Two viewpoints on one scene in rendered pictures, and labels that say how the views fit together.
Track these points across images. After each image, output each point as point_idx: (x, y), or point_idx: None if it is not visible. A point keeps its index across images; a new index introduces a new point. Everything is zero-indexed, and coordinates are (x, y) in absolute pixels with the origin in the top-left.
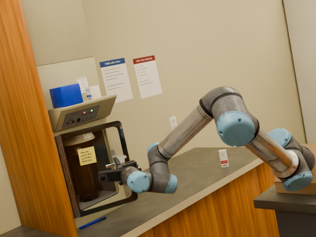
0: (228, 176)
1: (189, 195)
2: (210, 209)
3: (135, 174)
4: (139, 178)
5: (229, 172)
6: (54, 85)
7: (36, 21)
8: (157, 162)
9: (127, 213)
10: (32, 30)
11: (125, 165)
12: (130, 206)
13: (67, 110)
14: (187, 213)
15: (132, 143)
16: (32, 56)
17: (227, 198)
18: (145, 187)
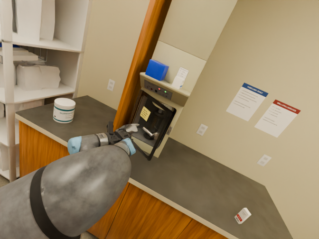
0: (218, 227)
1: (171, 197)
2: (183, 221)
3: (73, 138)
4: (70, 144)
5: (226, 227)
6: (161, 60)
7: (179, 6)
8: None
9: (140, 160)
10: (172, 11)
11: (118, 133)
12: (153, 160)
13: (144, 77)
14: (161, 202)
15: (220, 142)
16: (146, 25)
17: (205, 233)
18: (70, 153)
